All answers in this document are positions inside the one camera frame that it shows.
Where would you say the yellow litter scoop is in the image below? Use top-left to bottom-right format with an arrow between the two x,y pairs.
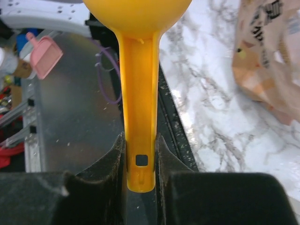
85,0 -> 190,193

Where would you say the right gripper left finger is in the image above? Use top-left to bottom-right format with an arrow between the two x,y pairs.
0,134 -> 124,225

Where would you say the pink cat litter bag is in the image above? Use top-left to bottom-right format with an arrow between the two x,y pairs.
232,0 -> 300,125

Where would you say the pink dustpan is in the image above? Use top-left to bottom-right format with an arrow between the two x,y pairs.
26,32 -> 63,80

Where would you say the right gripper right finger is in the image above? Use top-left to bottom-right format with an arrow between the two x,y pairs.
155,135 -> 298,225

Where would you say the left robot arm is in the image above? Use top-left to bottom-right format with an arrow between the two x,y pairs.
0,0 -> 91,38

